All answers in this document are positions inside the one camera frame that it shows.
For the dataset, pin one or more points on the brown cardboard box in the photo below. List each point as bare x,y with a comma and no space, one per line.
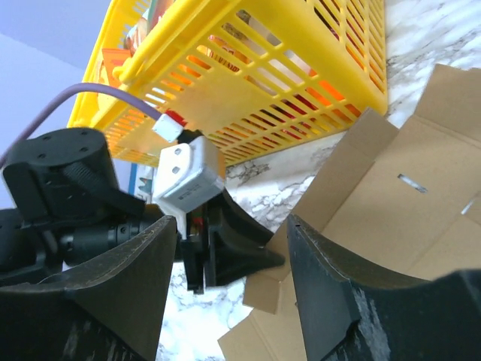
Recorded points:
407,199

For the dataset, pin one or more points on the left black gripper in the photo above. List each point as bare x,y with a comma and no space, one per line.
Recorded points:
220,243

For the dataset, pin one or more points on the yellow plastic shopping basket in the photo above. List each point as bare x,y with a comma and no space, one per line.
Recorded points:
255,76

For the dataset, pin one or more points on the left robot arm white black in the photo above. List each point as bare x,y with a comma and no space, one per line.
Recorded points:
69,209

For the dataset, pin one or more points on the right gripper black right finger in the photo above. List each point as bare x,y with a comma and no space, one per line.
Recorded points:
353,309

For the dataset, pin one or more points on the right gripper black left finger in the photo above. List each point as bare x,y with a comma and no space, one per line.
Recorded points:
108,308

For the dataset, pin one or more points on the long blue box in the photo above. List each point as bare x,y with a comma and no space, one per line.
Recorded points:
141,182

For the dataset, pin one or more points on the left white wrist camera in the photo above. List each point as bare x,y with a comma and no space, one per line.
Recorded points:
188,175

